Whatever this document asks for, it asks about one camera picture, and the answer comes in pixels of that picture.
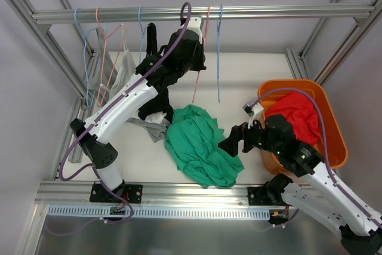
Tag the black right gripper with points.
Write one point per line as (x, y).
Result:
(246, 138)

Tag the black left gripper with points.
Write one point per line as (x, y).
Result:
(196, 58)

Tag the green tank top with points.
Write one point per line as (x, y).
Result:
(192, 140)

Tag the black tank top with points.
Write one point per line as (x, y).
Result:
(161, 102)

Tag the white tank top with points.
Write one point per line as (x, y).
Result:
(129, 92)

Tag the red tank top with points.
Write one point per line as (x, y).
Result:
(298, 110)

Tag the pink hanger of white top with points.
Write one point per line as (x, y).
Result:
(108, 72)

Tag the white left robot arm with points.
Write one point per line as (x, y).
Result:
(103, 156)

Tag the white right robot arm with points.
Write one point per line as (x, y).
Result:
(357, 225)

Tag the grey tank top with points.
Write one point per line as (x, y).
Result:
(155, 124)

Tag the blue hanger of grey top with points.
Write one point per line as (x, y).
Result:
(87, 56)

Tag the orange plastic laundry basket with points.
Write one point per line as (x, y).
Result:
(331, 136)

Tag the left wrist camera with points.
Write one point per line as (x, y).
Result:
(194, 26)

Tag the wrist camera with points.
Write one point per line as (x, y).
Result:
(254, 112)
(194, 26)

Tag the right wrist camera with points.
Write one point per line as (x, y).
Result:
(254, 112)

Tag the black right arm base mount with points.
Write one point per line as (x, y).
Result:
(257, 196)

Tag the aluminium hanging rail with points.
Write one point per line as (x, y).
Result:
(144, 14)

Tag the aluminium table edge rail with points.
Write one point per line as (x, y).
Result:
(165, 194)

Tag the white slotted cable duct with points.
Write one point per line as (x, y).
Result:
(159, 212)

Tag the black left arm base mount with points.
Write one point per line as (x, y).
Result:
(132, 193)

